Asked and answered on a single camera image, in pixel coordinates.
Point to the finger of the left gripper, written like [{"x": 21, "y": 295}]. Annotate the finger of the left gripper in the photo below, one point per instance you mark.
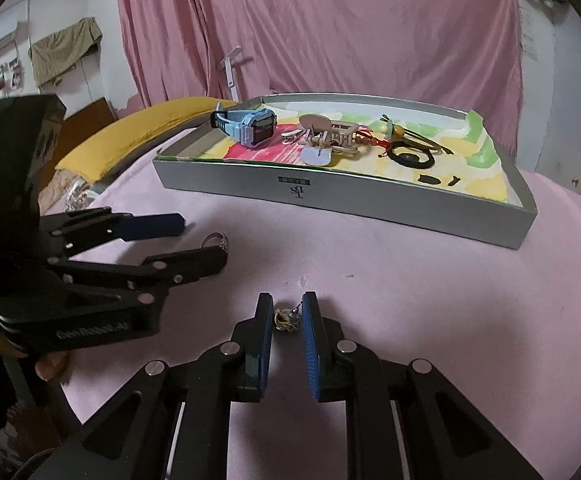
[
  {"x": 170, "y": 267},
  {"x": 71, "y": 233}
]

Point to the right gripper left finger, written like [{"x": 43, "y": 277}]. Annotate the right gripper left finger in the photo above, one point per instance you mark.
[{"x": 172, "y": 422}]

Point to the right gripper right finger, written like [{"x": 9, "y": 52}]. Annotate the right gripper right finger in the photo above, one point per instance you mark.
[{"x": 402, "y": 421}]

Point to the gold charm pendant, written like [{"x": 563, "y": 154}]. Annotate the gold charm pendant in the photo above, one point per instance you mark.
[{"x": 288, "y": 320}]

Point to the blue smart watch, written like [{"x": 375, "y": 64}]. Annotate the blue smart watch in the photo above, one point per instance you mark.
[{"x": 249, "y": 128}]

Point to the white polka dot hair clip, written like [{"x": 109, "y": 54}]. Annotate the white polka dot hair clip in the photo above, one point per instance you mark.
[{"x": 293, "y": 136}]

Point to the beige hair claw clip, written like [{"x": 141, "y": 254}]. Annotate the beige hair claw clip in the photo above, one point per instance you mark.
[{"x": 325, "y": 140}]

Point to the grey jewelry tray box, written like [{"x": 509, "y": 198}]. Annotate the grey jewelry tray box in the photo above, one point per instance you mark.
[{"x": 470, "y": 188}]

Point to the person's left hand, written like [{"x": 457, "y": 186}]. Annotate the person's left hand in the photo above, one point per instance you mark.
[{"x": 15, "y": 354}]

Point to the floral pillow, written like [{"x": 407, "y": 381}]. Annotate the floral pillow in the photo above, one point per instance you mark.
[{"x": 68, "y": 192}]

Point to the yellow pillow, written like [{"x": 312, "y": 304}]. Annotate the yellow pillow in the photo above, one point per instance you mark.
[{"x": 106, "y": 151}]

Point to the wooden headboard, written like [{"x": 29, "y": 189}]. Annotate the wooden headboard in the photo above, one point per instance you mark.
[{"x": 75, "y": 130}]

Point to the pink blanket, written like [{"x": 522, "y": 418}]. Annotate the pink blanket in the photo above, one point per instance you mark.
[{"x": 503, "y": 325}]

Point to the olive cloth hanging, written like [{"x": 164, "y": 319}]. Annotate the olive cloth hanging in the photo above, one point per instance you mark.
[{"x": 57, "y": 53}]

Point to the pink curtain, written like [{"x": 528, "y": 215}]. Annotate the pink curtain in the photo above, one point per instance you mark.
[{"x": 462, "y": 54}]

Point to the white window handle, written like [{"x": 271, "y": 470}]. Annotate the white window handle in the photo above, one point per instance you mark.
[{"x": 228, "y": 68}]

